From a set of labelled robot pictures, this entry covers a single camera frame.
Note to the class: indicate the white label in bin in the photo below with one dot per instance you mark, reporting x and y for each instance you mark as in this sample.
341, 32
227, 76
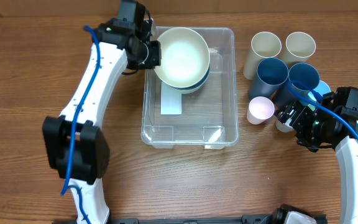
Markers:
170, 100

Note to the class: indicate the small grey cup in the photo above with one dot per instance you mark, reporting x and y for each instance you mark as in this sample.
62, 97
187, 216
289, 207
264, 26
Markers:
284, 127

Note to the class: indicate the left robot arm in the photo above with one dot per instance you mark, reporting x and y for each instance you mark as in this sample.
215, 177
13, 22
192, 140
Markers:
76, 147

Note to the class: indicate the clear plastic storage bin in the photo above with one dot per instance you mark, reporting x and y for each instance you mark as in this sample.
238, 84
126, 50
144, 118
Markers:
209, 115

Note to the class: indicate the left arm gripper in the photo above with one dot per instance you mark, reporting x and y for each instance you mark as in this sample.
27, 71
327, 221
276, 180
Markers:
156, 58

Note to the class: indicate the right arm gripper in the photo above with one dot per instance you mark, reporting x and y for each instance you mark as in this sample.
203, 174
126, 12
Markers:
301, 116

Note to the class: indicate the small pink cup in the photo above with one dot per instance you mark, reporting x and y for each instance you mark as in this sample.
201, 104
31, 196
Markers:
260, 109

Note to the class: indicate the dark blue bowl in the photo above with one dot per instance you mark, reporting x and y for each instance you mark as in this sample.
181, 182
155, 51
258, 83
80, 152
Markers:
202, 80

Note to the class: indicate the cream tall cup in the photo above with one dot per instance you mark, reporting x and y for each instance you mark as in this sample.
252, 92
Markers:
299, 47
263, 45

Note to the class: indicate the small light blue cup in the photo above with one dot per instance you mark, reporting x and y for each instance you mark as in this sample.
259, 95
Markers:
321, 88

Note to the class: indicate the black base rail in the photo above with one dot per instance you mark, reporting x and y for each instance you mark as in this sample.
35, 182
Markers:
278, 216

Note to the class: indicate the dark blue tall cup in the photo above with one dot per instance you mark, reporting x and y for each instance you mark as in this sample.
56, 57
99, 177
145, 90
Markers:
303, 73
271, 74

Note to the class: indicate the large cream bowl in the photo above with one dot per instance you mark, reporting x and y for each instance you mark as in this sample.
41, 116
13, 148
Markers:
185, 57

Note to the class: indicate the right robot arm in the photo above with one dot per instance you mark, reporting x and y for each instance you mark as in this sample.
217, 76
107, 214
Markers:
329, 122

